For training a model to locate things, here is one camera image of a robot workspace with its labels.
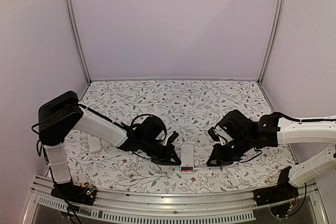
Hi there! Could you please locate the aluminium frame post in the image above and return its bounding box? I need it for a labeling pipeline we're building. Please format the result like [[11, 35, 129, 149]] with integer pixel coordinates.
[[64, 0, 92, 85], [257, 0, 285, 85]]

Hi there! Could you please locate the front aluminium rail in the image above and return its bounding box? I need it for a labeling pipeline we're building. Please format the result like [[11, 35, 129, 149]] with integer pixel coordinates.
[[23, 175, 331, 223]]

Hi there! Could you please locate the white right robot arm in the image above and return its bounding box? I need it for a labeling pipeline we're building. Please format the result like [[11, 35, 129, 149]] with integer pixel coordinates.
[[206, 110, 335, 201]]

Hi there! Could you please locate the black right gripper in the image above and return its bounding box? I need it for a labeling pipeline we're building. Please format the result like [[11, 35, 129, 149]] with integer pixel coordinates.
[[207, 133, 253, 167]]

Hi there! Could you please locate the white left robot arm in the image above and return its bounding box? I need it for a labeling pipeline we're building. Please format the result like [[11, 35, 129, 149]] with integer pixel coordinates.
[[31, 91, 181, 200]]

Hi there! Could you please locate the red orange battery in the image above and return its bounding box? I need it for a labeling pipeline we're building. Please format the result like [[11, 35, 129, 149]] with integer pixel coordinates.
[[181, 167, 193, 172]]

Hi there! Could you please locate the left aluminium frame post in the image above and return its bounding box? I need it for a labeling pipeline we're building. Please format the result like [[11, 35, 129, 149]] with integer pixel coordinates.
[[64, 0, 92, 85]]

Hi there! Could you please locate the right aluminium frame post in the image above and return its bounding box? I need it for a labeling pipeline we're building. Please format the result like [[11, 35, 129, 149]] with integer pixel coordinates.
[[257, 0, 285, 85]]

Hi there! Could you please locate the floral tablecloth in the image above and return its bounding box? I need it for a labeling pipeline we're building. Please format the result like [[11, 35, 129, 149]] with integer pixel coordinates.
[[65, 81, 296, 194]]

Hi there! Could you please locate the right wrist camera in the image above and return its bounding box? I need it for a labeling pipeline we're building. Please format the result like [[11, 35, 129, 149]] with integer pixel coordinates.
[[207, 127, 224, 143]]

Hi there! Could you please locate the white remote control back up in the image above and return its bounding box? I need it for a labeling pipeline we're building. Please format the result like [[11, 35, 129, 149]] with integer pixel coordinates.
[[180, 144, 194, 174]]

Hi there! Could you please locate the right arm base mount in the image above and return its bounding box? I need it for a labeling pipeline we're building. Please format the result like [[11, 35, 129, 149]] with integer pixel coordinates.
[[253, 183, 299, 219]]

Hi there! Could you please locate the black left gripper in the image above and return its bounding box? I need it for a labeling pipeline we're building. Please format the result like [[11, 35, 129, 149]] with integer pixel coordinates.
[[140, 138, 182, 166]]

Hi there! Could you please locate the white remote with green logo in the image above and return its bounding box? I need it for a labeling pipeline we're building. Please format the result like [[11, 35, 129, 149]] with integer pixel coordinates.
[[88, 136, 101, 154]]

